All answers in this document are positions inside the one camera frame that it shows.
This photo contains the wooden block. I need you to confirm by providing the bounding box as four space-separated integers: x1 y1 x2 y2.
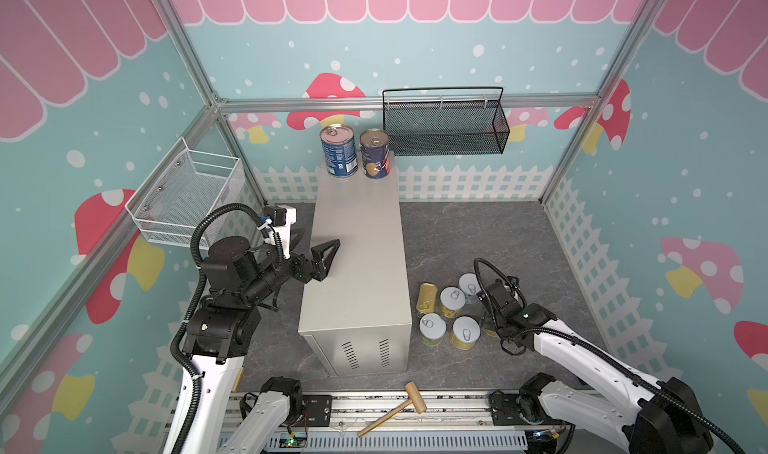
231 367 245 393

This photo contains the dark blue chopped tomato can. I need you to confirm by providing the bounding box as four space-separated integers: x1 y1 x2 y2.
360 128 390 179

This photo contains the wooden mallet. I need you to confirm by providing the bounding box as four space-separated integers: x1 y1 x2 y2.
357 381 427 438

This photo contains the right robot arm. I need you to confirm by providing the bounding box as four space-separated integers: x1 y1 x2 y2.
473 258 743 453

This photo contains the grey metal cabinet counter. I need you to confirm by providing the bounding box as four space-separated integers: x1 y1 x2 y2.
298 172 412 377

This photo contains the fruit can white lid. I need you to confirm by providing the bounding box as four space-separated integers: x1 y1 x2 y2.
419 313 447 347
438 286 466 319
459 272 480 304
451 316 481 350

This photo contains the blue soup can pink lid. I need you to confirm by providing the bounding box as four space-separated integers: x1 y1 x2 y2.
320 123 358 178

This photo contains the green circuit board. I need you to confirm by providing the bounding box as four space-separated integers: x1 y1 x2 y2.
279 434 307 449

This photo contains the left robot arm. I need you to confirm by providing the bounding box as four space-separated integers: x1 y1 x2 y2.
163 203 341 453

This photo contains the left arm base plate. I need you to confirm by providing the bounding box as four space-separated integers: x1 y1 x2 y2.
281 395 332 428

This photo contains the gold can lying down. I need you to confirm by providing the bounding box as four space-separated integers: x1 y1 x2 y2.
416 282 438 316

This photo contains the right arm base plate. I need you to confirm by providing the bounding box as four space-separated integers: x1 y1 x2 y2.
488 390 568 429

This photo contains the black mesh wall basket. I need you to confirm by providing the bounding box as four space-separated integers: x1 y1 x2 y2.
381 86 510 156

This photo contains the white wire wall basket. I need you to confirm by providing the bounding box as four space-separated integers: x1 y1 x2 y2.
125 138 245 247

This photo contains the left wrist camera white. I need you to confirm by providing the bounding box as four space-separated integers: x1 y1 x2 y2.
258 205 297 259

